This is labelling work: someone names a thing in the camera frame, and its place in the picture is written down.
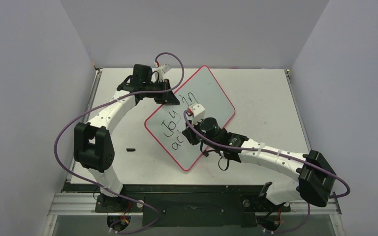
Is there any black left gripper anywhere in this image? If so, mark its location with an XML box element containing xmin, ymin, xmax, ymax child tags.
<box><xmin>144</xmin><ymin>79</ymin><xmax>179</xmax><ymax>105</ymax></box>

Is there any red framed whiteboard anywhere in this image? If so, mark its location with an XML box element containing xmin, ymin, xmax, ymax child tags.
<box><xmin>144</xmin><ymin>65</ymin><xmax>236</xmax><ymax>172</ymax></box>

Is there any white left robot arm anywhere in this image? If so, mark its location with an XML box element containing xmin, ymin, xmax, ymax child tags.
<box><xmin>73</xmin><ymin>64</ymin><xmax>180</xmax><ymax>211</ymax></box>

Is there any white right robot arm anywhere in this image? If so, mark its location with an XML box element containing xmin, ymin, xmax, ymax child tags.
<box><xmin>183</xmin><ymin>118</ymin><xmax>336</xmax><ymax>210</ymax></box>

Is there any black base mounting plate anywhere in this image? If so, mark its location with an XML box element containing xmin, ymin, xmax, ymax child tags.
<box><xmin>62</xmin><ymin>183</ymin><xmax>291</xmax><ymax>231</ymax></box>

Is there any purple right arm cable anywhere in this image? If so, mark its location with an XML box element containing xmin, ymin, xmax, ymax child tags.
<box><xmin>183</xmin><ymin>110</ymin><xmax>351</xmax><ymax>235</ymax></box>

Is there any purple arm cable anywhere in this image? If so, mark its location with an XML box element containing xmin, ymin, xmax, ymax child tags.
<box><xmin>183</xmin><ymin>110</ymin><xmax>351</xmax><ymax>235</ymax></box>
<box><xmin>53</xmin><ymin>52</ymin><xmax>186</xmax><ymax>235</ymax></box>

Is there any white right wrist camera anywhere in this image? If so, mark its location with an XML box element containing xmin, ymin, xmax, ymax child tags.
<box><xmin>189</xmin><ymin>103</ymin><xmax>206</xmax><ymax>126</ymax></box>

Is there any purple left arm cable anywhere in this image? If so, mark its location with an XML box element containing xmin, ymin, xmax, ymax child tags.
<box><xmin>53</xmin><ymin>52</ymin><xmax>186</xmax><ymax>235</ymax></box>

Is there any aluminium frame rail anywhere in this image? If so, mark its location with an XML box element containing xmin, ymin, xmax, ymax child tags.
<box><xmin>48</xmin><ymin>193</ymin><xmax>342</xmax><ymax>216</ymax></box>

